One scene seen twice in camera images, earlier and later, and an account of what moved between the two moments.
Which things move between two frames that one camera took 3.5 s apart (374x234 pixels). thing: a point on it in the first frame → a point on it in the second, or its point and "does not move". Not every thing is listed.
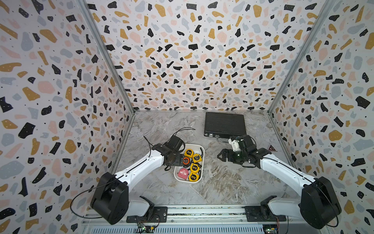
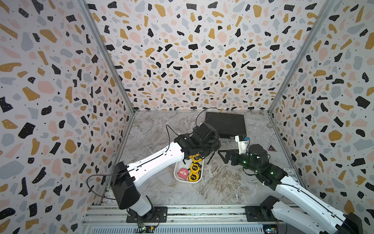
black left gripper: (179, 160) → (215, 142)
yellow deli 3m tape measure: (196, 158) does not move
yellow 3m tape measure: (194, 167) does not move
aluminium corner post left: (85, 7) does not move
